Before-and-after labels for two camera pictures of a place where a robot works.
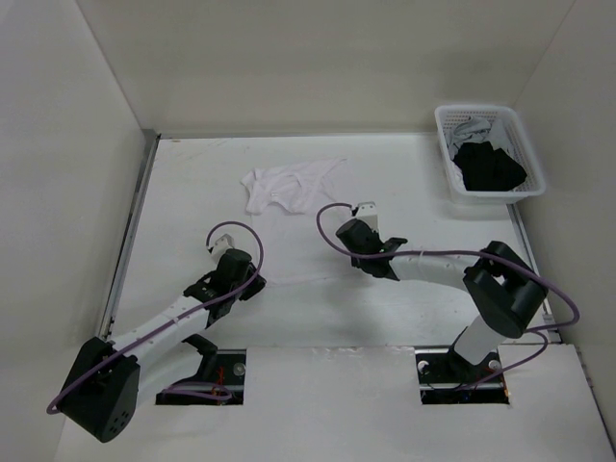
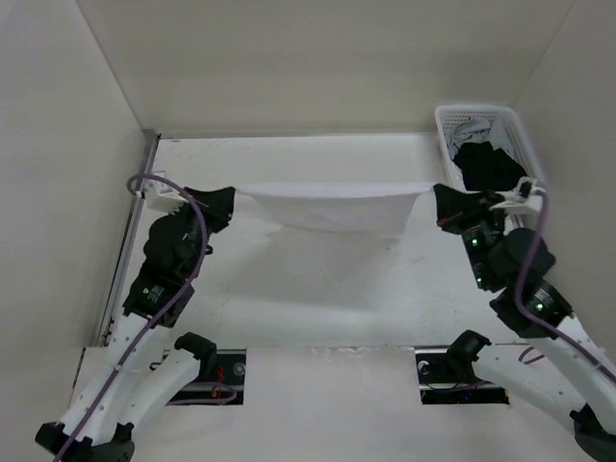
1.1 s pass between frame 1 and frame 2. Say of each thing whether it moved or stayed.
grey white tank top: stayed
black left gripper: moved
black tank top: stayed
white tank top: moved
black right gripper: moved
